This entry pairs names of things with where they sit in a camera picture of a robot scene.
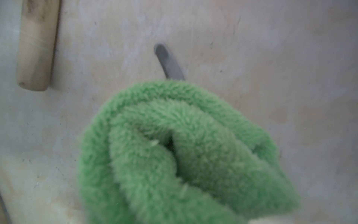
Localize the green fluffy rag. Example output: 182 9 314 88
77 81 300 224

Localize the sickle with wooden handle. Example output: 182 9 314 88
16 0 61 91

